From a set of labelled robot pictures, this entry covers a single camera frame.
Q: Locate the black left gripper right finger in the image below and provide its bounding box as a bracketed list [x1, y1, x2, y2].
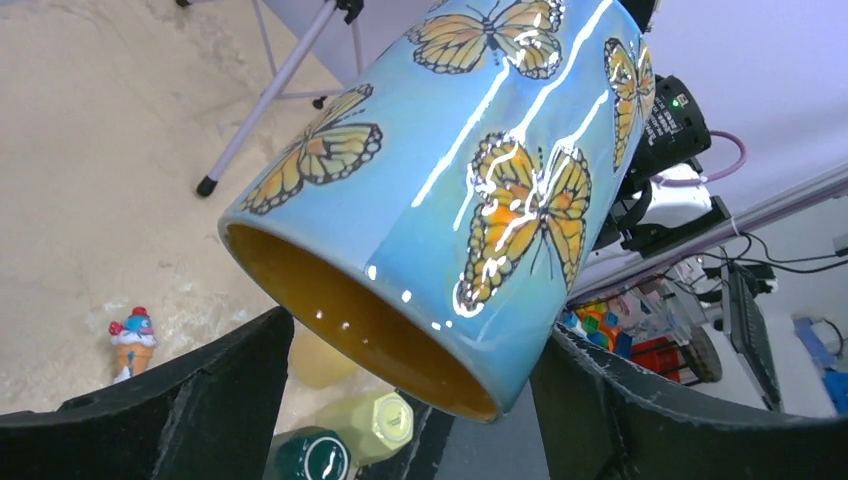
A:
[530, 331, 847, 479]

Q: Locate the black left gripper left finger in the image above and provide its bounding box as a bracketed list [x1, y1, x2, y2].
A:
[1, 307, 294, 479]

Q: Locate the yellow mug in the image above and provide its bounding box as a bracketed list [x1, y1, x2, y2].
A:
[289, 328, 359, 389]

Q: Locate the light green hexagonal mug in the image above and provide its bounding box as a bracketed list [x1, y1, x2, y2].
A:
[315, 390, 414, 467]

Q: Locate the blue mug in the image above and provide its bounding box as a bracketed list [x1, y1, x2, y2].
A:
[219, 1, 655, 423]

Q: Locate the grey music stand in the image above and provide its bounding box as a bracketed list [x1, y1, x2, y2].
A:
[173, 0, 366, 199]

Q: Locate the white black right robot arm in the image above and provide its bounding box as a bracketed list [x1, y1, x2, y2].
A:
[593, 36, 730, 258]

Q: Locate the dark green mug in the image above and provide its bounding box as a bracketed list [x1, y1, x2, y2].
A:
[263, 426, 352, 480]

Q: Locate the colourful toy blocks pile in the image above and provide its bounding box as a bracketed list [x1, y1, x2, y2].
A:
[563, 291, 723, 386]

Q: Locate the ice cream cone toy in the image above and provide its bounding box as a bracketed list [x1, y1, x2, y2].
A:
[108, 306, 158, 384]

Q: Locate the black monitor in background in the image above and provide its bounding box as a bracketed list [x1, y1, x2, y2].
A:
[720, 262, 784, 412]

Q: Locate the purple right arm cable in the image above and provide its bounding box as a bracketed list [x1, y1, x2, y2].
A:
[652, 129, 749, 188]

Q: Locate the aluminium frame rail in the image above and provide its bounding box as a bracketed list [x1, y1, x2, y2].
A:
[568, 163, 847, 303]

